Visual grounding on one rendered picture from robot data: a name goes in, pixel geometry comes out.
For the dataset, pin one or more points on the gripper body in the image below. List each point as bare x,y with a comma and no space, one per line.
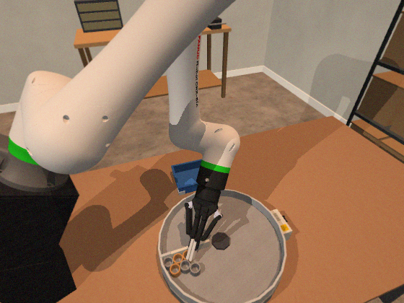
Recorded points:
210,197

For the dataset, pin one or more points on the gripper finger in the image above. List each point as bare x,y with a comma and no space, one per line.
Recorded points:
192,227
200,236

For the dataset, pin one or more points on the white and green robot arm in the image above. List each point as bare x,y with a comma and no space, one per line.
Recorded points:
55,135

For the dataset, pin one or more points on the grey metal bushing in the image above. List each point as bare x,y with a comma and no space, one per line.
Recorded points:
193,265
185,262
167,259

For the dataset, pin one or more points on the blue crate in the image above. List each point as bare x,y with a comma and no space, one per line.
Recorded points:
185,175

